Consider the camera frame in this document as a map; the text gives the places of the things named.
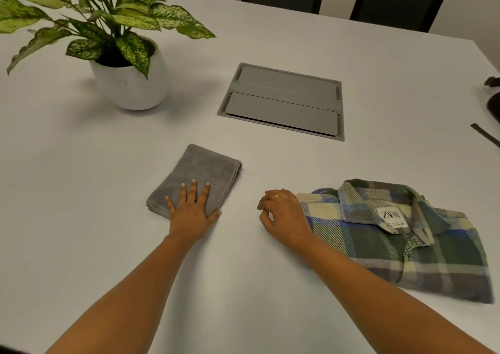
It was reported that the small variegated table plant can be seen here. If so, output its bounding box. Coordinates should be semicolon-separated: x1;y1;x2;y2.
0;0;217;80

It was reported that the plaid flannel shirt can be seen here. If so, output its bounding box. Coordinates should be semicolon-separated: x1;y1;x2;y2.
295;178;495;305

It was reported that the person's left forearm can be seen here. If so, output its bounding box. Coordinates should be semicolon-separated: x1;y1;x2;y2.
45;232;196;354

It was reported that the person's left hand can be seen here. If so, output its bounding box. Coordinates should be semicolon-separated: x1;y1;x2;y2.
165;178;223;243

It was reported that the person's right hand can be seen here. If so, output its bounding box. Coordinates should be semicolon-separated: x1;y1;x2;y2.
256;188;315;250

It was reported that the grey table cable box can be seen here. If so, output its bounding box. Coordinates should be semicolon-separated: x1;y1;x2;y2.
217;62;346;142

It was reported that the person's right forearm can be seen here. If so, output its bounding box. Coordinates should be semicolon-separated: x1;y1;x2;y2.
298;234;497;354

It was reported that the grey towel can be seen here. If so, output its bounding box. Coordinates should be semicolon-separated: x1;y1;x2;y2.
146;143;243;221

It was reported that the black backpack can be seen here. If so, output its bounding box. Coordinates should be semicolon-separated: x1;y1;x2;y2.
470;75;500;149

